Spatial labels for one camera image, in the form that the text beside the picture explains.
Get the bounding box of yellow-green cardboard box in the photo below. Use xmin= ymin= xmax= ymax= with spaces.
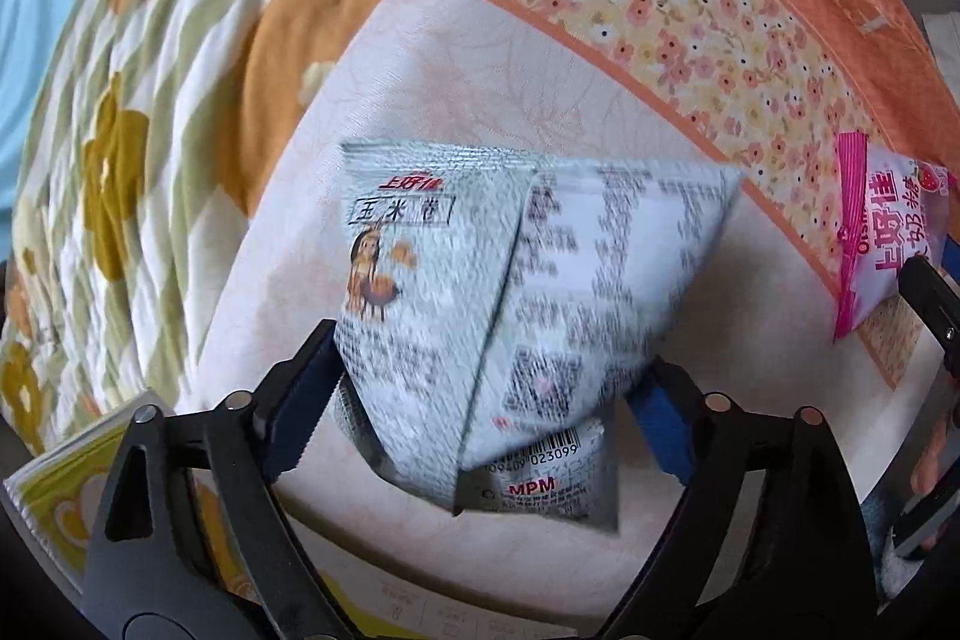
xmin=4 ymin=389 xmax=601 ymax=640

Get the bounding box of pink snack packet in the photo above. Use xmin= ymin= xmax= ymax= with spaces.
xmin=831 ymin=131 xmax=953 ymax=342

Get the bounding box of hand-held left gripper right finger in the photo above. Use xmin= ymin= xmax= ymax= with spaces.
xmin=600 ymin=355 xmax=878 ymax=640

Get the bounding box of white barcode snack packet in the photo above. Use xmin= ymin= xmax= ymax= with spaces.
xmin=334 ymin=377 xmax=620 ymax=532

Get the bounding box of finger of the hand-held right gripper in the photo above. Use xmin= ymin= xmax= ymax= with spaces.
xmin=896 ymin=257 xmax=960 ymax=378

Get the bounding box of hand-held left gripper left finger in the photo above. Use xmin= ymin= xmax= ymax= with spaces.
xmin=81 ymin=319 xmax=353 ymax=640

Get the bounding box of floral striped blanket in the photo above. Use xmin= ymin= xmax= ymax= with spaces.
xmin=0 ymin=0 xmax=511 ymax=453

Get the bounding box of person's right hand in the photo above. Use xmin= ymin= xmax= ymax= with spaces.
xmin=909 ymin=437 xmax=950 ymax=555

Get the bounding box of orange floral cloth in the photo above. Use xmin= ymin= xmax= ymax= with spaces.
xmin=172 ymin=0 xmax=960 ymax=618

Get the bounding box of light blue cloth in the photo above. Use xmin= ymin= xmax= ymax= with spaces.
xmin=0 ymin=0 xmax=132 ymax=161

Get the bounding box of white snack packet brown figure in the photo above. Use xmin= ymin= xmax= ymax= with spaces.
xmin=330 ymin=139 xmax=747 ymax=513

